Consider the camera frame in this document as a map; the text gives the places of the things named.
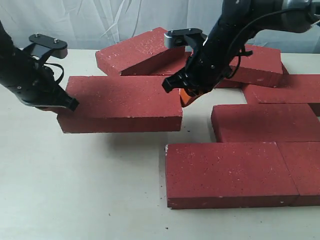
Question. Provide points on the red brick front left base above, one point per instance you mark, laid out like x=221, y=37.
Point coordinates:
x=227, y=175

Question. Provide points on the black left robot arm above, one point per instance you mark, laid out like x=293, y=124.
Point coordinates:
x=5, y=37

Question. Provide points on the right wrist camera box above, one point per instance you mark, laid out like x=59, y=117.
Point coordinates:
x=192, y=37

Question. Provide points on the red brick front right base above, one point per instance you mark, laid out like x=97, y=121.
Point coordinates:
x=303, y=162

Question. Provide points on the red brick base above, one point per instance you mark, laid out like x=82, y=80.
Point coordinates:
x=228, y=84
x=292, y=89
x=171, y=68
x=303, y=162
x=227, y=175

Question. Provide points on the red brick front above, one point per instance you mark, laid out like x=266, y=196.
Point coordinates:
x=121, y=104

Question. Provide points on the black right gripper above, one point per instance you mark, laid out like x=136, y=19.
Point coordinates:
x=205, y=69

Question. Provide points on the light blue backdrop cloth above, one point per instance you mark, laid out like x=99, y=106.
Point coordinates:
x=96, y=24

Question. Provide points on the red brick middle row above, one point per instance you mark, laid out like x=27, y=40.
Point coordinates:
x=283, y=122

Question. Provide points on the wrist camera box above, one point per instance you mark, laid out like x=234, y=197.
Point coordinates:
x=192, y=37
x=43, y=46

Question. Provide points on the red brick rear left base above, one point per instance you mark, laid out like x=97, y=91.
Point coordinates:
x=171, y=68

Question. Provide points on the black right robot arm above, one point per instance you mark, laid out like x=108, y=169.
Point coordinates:
x=240, y=20

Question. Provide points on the red brick rear middle base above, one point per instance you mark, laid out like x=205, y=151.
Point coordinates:
x=228, y=84

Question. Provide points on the red brick right rear base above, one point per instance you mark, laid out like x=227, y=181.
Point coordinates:
x=292, y=89

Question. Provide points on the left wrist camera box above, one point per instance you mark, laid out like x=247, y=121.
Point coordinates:
x=43, y=46

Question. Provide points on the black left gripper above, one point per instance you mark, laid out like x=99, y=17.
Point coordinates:
x=33, y=83

